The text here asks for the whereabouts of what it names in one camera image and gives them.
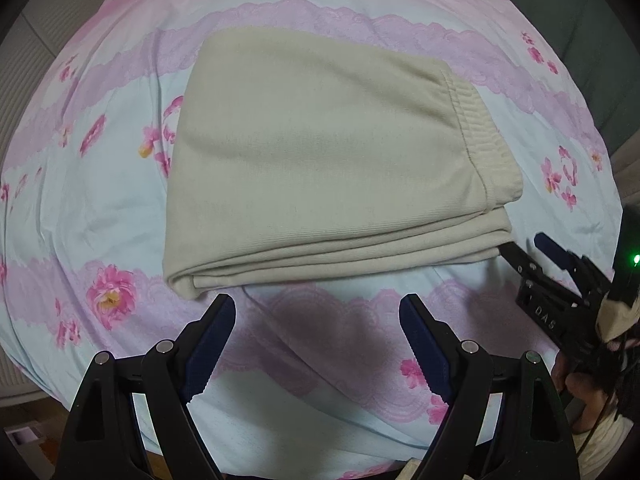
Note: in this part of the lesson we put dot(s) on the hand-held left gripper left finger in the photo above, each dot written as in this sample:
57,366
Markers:
210,355

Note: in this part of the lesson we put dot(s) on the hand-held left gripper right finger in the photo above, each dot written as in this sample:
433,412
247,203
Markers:
425,350

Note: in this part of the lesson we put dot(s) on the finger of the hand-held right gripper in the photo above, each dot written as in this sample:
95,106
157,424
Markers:
555,252
522,260

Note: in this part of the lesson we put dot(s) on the beige pants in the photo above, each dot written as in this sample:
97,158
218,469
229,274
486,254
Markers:
325,160

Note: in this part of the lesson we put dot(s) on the person's right forearm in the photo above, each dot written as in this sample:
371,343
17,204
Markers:
602,445

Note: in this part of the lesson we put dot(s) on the person's right hand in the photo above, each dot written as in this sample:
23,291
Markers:
587,400

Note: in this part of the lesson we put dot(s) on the floral pink bed sheet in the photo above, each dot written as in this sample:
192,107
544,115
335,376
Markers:
100,210

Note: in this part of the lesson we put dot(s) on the dark green cloth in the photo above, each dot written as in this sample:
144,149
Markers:
575,20

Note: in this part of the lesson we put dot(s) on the wooden bed frame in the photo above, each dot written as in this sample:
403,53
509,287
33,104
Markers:
412,470

